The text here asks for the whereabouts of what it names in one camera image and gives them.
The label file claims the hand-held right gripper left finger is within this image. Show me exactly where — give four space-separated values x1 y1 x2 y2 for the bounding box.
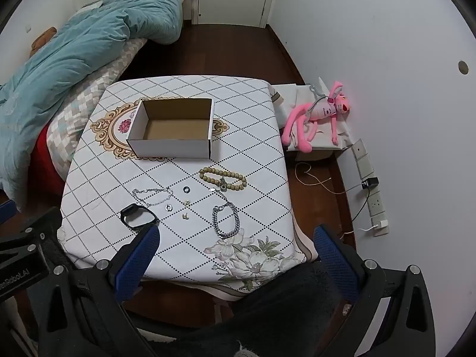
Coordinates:
39 223 161 357

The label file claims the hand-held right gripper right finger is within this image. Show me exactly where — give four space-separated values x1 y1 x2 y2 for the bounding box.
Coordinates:
312 224 436 357

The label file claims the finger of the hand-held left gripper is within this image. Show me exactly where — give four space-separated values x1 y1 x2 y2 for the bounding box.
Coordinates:
0 199 18 226
0 207 64 259

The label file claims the black wrist band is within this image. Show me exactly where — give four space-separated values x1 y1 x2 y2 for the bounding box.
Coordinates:
120 203 161 230

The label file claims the thin silver chain necklace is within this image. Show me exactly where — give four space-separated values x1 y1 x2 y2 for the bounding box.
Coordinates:
132 187 175 207

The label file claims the thick silver chain bracelet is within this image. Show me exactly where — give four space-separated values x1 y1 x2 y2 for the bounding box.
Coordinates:
212 200 240 239

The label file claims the wooden bead bracelet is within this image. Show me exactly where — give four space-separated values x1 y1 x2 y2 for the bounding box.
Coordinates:
198 167 248 193

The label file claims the cardboard box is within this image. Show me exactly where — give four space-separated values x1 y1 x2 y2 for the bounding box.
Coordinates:
126 98 214 160

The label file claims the red cloth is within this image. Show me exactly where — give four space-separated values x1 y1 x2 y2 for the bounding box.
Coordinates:
29 124 68 195

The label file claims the checkered bed sheet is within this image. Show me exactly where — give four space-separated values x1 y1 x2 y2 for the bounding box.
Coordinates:
46 37 148 165

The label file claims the pink plush toy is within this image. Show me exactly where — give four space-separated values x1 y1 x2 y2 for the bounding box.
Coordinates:
280 79 351 153

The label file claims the light blue quilt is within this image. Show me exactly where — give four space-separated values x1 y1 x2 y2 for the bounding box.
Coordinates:
0 0 192 212

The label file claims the white cloth-covered box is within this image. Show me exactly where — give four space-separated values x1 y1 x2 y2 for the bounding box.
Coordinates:
271 81 356 161

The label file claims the floral diamond-pattern tablecloth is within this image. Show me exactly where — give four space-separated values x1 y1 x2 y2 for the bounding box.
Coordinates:
60 75 321 303

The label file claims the grey clothes hanger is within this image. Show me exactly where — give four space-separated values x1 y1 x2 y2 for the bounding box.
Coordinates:
306 83 336 114

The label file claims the brown plush object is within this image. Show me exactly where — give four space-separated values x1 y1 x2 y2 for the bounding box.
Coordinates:
30 27 58 59

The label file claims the short white cable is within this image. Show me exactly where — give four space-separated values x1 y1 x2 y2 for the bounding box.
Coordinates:
343 225 377 236

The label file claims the black cable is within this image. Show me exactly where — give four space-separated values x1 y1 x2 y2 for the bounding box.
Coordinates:
349 187 373 224

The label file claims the white wall socket panel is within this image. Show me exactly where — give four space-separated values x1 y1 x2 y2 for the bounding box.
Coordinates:
366 190 388 218

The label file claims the thin white cable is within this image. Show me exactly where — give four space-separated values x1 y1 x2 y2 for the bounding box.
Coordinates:
295 161 364 196

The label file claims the beige wall socket panel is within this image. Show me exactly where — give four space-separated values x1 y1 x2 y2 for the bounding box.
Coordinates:
351 138 374 180

